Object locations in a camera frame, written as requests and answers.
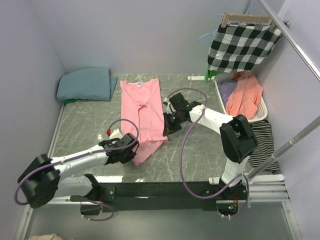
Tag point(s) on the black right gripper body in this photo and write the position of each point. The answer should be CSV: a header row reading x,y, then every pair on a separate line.
x,y
179,118

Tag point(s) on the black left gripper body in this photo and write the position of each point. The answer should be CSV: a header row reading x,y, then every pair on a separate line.
x,y
127,156

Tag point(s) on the pink t-shirt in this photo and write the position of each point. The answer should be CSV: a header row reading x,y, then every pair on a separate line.
x,y
141,103

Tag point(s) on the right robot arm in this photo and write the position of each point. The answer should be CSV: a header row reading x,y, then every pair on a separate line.
x,y
237,137

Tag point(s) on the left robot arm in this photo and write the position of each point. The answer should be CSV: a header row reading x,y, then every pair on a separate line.
x,y
48,178

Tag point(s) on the white rack foot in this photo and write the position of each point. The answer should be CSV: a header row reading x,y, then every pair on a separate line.
x,y
196,78

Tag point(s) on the green hanging garment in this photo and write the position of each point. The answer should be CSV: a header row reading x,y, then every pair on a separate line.
x,y
209,74

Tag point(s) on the purple garment in basket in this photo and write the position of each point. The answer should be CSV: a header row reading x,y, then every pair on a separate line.
x,y
225,89

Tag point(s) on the black mounting base bar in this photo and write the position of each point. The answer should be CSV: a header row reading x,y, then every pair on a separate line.
x,y
134,196

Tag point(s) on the orange shirt in basket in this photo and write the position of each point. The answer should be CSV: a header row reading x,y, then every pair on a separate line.
x,y
246,97

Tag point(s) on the folded teal t-shirt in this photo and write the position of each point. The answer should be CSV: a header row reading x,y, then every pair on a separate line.
x,y
87,84

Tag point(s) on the white laundry basket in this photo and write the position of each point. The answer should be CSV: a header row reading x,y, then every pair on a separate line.
x,y
262,109

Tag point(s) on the black white checkered cloth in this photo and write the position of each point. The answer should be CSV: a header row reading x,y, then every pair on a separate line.
x,y
241,46

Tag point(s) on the black white striped garment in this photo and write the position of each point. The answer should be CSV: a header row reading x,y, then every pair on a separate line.
x,y
263,132

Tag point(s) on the wooden clothes hanger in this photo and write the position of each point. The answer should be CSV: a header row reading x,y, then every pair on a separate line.
x,y
248,18

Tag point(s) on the beige cloth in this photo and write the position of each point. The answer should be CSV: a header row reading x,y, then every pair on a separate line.
x,y
52,236

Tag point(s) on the metal clothes rack pole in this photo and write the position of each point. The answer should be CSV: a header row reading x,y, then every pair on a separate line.
x,y
315,71

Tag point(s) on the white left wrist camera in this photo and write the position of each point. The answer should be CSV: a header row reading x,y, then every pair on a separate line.
x,y
112,134

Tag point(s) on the blue wire hanger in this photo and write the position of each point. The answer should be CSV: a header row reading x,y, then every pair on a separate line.
x,y
207,38

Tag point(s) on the aluminium frame rail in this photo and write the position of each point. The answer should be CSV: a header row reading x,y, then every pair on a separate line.
x,y
263,188

